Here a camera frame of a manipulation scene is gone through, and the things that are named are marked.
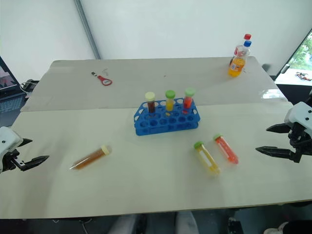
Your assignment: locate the clear bottle red cap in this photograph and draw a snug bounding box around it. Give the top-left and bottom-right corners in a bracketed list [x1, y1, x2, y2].
[234, 33, 253, 59]

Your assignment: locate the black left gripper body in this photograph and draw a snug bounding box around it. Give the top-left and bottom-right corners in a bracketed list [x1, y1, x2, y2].
[2, 148, 26, 172]

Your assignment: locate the red flat handled tool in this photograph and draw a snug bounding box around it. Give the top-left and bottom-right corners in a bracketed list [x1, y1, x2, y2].
[91, 71, 113, 87]

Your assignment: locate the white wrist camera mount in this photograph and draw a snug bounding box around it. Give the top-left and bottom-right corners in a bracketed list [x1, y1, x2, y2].
[283, 101, 312, 137]
[0, 126, 22, 174]

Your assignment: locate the orange tube green cap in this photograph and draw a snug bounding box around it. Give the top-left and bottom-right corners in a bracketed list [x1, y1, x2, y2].
[182, 88, 196, 115]
[213, 133, 239, 165]

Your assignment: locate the blue plastic test tube rack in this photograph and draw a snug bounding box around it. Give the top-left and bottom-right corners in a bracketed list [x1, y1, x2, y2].
[133, 97, 201, 137]

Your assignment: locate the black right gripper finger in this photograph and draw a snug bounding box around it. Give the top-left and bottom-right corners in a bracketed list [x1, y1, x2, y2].
[255, 146, 297, 161]
[266, 122, 291, 135]

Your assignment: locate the black charger with cable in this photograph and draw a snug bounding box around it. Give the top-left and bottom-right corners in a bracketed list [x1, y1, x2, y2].
[20, 78, 40, 94]

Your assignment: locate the orange soda bottle blue cap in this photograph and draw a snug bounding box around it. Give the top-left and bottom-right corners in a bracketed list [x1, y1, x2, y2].
[228, 40, 252, 78]

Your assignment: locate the brown tube cream cap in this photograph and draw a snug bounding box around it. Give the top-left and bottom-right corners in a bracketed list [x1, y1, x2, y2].
[68, 144, 113, 172]
[144, 91, 157, 114]

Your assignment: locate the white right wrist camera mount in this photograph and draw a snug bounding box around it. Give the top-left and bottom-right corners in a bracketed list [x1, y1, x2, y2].
[283, 101, 312, 137]

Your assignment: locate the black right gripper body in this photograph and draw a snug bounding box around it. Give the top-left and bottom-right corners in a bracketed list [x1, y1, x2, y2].
[288, 121, 312, 164]

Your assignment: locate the small dark outdoor object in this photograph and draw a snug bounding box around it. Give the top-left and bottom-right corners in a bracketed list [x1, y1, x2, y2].
[294, 71, 312, 81]

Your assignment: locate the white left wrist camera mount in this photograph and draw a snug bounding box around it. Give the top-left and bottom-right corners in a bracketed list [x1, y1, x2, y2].
[0, 126, 22, 174]

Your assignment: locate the yellow tube green cap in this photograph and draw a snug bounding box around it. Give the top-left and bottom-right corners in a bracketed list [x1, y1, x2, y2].
[165, 90, 176, 112]
[194, 140, 221, 175]

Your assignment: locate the dark laptop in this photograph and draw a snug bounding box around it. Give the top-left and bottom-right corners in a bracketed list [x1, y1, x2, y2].
[0, 56, 27, 120]

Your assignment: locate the grey metal conduit pole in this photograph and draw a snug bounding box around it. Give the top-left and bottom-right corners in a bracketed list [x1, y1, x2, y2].
[74, 0, 101, 60]

